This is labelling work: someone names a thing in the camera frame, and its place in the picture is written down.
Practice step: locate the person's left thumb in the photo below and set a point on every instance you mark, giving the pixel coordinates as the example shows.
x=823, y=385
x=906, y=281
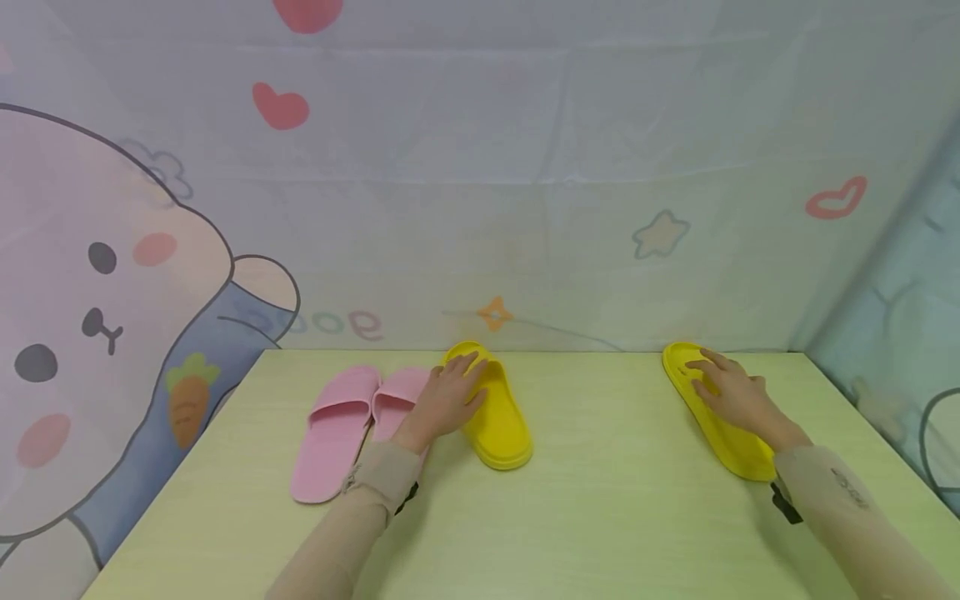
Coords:
x=477, y=402

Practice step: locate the person's left forearm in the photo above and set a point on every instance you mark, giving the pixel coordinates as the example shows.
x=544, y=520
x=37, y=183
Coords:
x=337, y=542

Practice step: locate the person's left index finger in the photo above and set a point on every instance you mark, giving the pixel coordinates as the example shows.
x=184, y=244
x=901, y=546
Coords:
x=477, y=371

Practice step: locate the yellow slipper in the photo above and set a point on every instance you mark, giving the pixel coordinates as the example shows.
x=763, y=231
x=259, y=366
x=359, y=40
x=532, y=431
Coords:
x=739, y=450
x=499, y=425

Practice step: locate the pink slipper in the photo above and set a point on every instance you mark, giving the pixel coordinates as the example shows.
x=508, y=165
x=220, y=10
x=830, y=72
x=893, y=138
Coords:
x=388, y=412
x=328, y=454

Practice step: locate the person's left hand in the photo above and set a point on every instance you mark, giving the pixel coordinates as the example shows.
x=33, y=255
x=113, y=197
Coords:
x=438, y=404

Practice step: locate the person's left middle finger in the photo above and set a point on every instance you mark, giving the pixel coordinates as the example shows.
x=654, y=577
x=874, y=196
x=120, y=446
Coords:
x=466, y=361

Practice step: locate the person's right fingers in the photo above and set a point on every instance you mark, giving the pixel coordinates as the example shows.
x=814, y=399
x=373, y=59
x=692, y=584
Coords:
x=716, y=357

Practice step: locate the person's right forearm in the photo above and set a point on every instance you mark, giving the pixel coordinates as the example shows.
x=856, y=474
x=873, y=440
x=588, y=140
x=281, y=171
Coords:
x=847, y=517

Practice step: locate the person's right index finger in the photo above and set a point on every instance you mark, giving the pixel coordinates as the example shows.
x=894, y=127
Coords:
x=700, y=365

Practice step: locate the person's left fingers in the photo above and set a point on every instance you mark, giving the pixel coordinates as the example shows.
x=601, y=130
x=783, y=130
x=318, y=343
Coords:
x=444, y=368

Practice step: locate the person's right thumb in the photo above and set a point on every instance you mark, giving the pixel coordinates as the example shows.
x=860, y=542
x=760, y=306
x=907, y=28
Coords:
x=702, y=392

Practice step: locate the person's right hand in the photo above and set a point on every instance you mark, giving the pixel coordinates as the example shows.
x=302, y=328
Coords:
x=742, y=404

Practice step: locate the black wrist band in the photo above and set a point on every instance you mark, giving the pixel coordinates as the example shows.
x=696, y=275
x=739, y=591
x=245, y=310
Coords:
x=407, y=497
x=785, y=505

